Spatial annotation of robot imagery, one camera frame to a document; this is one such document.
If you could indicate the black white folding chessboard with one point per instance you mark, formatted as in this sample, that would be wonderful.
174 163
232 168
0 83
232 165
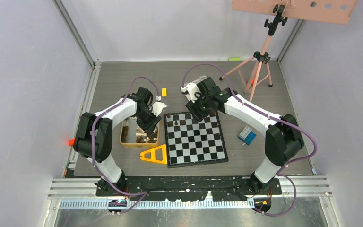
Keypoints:
193 143

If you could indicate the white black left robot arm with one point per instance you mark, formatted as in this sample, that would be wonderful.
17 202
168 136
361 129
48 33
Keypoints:
93 139

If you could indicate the blue white lego block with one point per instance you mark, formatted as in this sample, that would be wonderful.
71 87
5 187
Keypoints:
247 135

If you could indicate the red orange block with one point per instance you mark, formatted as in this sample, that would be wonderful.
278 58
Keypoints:
71 142

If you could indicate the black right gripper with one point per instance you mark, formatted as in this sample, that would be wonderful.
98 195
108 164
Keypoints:
193 108

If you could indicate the pink tripod music stand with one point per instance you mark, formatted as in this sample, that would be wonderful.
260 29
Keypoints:
330 11

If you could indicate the small yellow block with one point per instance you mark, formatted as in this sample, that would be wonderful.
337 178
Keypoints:
164 92

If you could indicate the gold tin box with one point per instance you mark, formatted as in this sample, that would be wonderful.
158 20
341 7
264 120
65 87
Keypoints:
132 136

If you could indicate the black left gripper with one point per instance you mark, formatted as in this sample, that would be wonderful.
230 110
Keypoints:
149 126

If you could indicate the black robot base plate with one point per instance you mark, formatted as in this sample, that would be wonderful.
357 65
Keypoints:
194 188

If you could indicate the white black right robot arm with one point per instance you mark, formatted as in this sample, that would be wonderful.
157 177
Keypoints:
283 140

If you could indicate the tin lid with bears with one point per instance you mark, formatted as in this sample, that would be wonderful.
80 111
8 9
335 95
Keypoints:
196 80

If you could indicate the yellow triangular toy frame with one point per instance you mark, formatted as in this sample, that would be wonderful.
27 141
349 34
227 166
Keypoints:
155 155

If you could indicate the small green block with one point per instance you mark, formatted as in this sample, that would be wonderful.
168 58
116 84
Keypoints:
234 59

